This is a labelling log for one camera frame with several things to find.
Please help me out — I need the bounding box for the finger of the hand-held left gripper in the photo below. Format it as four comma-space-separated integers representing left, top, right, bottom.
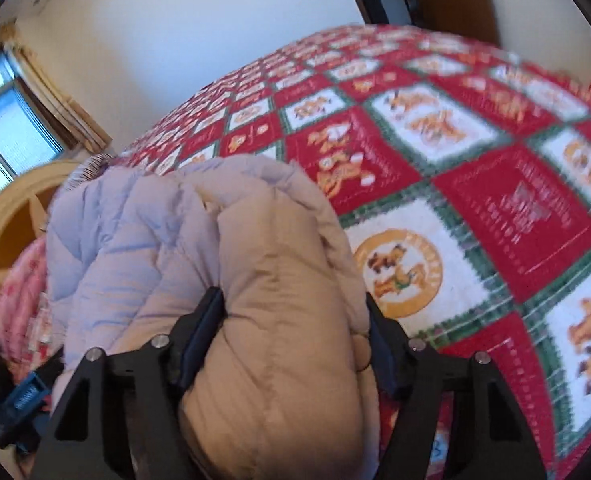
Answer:
0, 350, 66, 417
0, 409, 44, 456

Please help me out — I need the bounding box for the striped pillow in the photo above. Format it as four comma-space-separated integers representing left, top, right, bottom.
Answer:
63, 152, 119, 191

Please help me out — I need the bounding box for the pink folded blanket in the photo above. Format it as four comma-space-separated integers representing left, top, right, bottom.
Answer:
0, 237, 51, 376

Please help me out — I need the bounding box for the brown wooden door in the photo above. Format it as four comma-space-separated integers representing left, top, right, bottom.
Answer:
403, 0, 501, 43

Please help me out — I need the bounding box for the beige patterned curtain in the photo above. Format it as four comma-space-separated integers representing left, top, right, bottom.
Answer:
0, 22, 112, 153

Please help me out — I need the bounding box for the beige quilted puffer jacket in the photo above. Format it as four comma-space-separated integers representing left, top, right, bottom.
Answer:
46, 155, 381, 480

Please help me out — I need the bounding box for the cream wooden headboard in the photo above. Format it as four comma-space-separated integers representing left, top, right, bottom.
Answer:
0, 160, 84, 301

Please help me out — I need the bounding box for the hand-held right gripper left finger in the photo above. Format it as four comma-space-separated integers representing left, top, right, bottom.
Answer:
32, 286, 225, 480

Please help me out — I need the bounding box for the red printed bed quilt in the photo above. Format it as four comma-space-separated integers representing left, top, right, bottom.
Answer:
0, 24, 591, 480

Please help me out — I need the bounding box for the window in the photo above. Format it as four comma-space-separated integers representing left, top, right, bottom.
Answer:
0, 47, 69, 211

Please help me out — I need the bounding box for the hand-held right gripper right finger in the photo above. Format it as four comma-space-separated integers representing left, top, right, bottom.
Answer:
364, 291, 547, 480

